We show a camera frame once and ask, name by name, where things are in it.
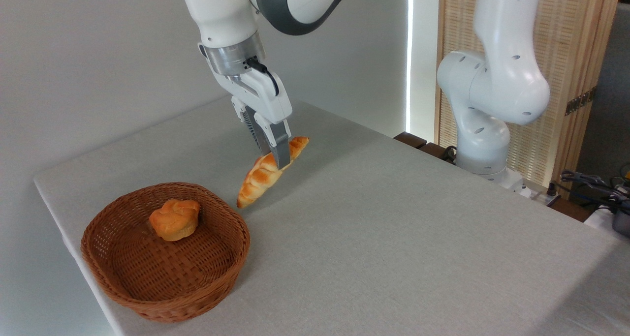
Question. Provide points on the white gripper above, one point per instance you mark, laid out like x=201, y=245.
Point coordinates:
x=263, y=97

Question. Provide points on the long braided bread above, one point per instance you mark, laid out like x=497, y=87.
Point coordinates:
x=256, y=183

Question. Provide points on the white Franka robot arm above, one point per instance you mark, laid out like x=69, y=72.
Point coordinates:
x=497, y=85

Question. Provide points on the small round bread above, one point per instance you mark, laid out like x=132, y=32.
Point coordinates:
x=174, y=220

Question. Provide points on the brown wicker basket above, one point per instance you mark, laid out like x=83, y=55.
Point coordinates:
x=162, y=277

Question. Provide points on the black plug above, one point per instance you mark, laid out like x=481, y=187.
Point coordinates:
x=552, y=188

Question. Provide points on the metal screen hinge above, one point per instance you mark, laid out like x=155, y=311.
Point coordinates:
x=579, y=102

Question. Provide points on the wooden slatted screen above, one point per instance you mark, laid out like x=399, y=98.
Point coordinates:
x=566, y=41

